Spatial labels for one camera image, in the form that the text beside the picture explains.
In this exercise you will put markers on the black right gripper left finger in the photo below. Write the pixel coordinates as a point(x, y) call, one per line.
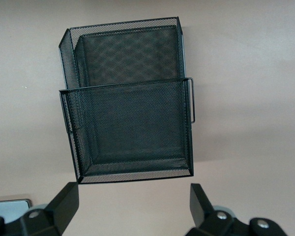
point(56, 211)

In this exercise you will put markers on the dark grey flip phone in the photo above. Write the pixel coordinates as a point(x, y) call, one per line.
point(7, 207)

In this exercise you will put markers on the black mesh two-tier tray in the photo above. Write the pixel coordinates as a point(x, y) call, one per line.
point(135, 123)

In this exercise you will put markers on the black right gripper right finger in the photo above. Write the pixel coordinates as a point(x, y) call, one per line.
point(204, 211)

